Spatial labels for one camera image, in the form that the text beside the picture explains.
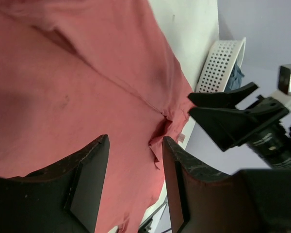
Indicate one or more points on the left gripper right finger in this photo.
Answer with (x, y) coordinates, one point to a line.
(204, 200)

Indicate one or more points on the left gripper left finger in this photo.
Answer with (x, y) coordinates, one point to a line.
(63, 197)

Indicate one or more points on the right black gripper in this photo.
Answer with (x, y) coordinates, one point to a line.
(258, 127)

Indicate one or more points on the red t shirt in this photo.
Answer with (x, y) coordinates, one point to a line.
(71, 70)

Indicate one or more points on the blue t shirt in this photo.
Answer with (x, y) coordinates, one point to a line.
(235, 79)

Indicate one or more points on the white plastic basket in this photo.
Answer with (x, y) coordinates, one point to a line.
(218, 66)

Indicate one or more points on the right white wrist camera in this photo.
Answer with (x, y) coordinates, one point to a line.
(283, 92)

